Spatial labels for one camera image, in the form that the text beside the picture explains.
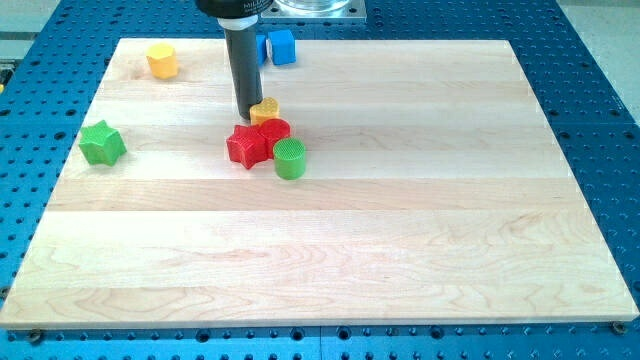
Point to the black robot arm end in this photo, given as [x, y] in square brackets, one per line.
[232, 9]

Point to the yellow hexagon block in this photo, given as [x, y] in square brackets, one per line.
[162, 60]

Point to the green cylinder block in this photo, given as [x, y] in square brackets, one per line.
[289, 158]

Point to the red cylinder block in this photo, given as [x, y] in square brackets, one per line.
[273, 130]

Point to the red star block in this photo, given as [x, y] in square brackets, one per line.
[247, 146]

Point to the yellow heart block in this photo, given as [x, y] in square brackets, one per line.
[267, 109]

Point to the light wooden board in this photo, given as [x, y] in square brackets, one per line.
[435, 192]

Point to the blue cube block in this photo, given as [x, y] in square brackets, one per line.
[283, 47]

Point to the blue block behind rod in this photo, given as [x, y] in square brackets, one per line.
[261, 46]

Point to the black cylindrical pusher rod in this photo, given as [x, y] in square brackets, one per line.
[241, 42]

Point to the green star block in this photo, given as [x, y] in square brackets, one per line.
[101, 144]

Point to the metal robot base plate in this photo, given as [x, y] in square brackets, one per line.
[320, 10]

